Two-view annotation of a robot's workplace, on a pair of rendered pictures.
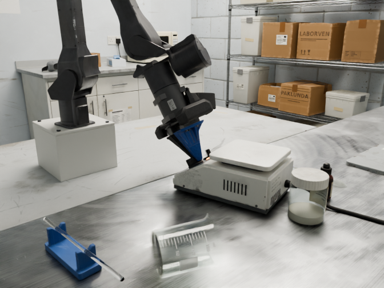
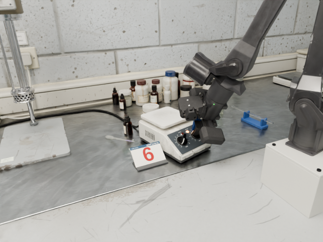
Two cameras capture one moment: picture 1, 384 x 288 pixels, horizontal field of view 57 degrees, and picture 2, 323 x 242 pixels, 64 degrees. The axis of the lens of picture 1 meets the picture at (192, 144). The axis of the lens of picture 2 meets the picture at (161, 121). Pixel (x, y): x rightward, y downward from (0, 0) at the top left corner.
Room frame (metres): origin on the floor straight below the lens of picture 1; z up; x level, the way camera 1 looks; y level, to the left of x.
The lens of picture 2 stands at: (1.33, 0.10, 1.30)
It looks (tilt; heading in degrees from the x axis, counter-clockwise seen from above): 24 degrees down; 198
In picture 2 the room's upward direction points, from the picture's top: 1 degrees counter-clockwise
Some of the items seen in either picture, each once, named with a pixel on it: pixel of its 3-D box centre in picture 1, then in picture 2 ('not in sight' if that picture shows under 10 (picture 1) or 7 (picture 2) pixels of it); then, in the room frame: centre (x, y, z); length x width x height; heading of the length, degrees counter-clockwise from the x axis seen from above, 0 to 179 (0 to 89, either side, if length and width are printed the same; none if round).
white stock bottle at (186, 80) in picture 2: not in sight; (189, 82); (0.12, -0.14, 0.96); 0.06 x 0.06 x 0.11
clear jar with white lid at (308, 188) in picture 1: (307, 196); (151, 116); (0.53, -0.19, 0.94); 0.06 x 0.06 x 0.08
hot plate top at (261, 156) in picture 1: (250, 153); (166, 116); (0.62, -0.11, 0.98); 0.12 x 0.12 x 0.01; 57
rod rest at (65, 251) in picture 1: (71, 247); (254, 119); (0.42, 0.17, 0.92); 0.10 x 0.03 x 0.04; 46
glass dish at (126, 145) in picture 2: not in sight; (131, 147); (0.71, -0.19, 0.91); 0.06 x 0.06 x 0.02
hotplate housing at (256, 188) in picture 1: (237, 172); (171, 131); (0.63, -0.09, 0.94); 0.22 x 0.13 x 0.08; 57
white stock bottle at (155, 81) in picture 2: not in sight; (155, 90); (0.26, -0.26, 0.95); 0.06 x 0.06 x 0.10
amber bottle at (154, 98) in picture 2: not in sight; (154, 95); (0.31, -0.25, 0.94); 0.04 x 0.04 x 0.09
